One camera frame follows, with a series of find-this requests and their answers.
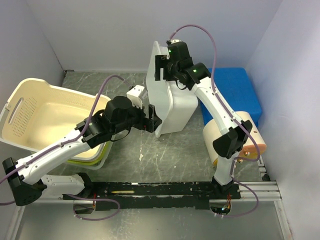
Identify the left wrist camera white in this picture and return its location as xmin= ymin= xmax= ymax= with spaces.
xmin=126 ymin=85 xmax=147 ymax=109

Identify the aluminium rail frame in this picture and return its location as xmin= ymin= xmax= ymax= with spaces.
xmin=17 ymin=72 xmax=293 ymax=240

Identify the cream cylindrical stool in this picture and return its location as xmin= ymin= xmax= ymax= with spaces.
xmin=202 ymin=111 xmax=267 ymax=167

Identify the blue plastic container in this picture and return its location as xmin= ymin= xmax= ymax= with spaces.
xmin=214 ymin=67 xmax=262 ymax=126

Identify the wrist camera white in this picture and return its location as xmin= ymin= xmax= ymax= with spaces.
xmin=126 ymin=85 xmax=147 ymax=109
xmin=169 ymin=39 xmax=181 ymax=45

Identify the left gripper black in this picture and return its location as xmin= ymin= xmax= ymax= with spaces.
xmin=112 ymin=98 xmax=163 ymax=135

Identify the cream perforated laundry basket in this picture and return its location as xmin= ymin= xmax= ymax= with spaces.
xmin=0 ymin=78 xmax=96 ymax=152

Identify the green basket under cream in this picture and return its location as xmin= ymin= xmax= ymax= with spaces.
xmin=66 ymin=141 xmax=113 ymax=170

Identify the large white plastic container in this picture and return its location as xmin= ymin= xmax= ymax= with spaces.
xmin=145 ymin=41 xmax=198 ymax=138

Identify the wooden pencil on base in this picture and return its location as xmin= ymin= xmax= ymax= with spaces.
xmin=111 ymin=190 xmax=135 ymax=195

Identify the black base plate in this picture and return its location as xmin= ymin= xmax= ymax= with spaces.
xmin=76 ymin=181 xmax=241 ymax=211

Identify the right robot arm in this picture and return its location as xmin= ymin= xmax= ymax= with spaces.
xmin=154 ymin=39 xmax=253 ymax=199

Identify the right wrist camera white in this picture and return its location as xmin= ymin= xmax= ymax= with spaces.
xmin=169 ymin=39 xmax=181 ymax=45

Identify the white basket at bottom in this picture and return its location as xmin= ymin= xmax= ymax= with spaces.
xmin=0 ymin=104 xmax=115 ymax=171

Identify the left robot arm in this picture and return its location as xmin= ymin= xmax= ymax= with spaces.
xmin=2 ymin=96 xmax=162 ymax=207

